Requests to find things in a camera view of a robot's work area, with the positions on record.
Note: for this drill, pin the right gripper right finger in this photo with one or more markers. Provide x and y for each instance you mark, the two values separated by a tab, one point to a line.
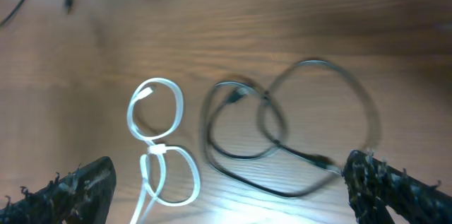
373	186

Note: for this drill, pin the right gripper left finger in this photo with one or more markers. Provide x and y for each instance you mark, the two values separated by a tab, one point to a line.
83	197

